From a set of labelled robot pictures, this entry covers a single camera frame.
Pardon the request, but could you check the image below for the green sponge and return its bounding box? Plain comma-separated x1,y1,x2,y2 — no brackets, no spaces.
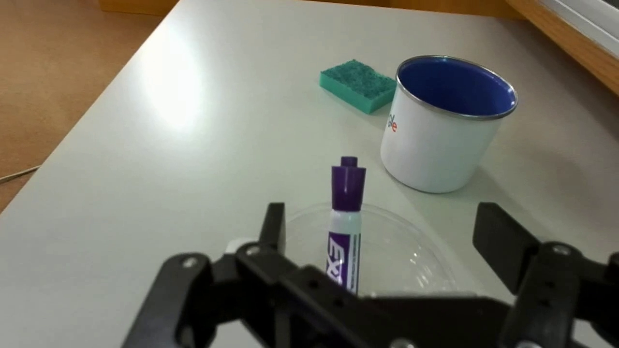
317,58,398,116

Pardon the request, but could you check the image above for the clear plastic cup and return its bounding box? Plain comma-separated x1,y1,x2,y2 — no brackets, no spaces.
282,201,464,300

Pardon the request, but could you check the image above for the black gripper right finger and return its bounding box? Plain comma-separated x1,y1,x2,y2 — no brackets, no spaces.
472,201,619,348

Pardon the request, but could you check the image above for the wooden display cabinet frame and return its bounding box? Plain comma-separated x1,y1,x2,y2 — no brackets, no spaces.
505,0,619,97

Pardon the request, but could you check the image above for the white mug blue inside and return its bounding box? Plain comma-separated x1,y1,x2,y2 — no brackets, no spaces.
377,54,520,195

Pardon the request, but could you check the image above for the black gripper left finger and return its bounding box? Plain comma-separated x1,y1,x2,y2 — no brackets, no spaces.
122,201,363,348

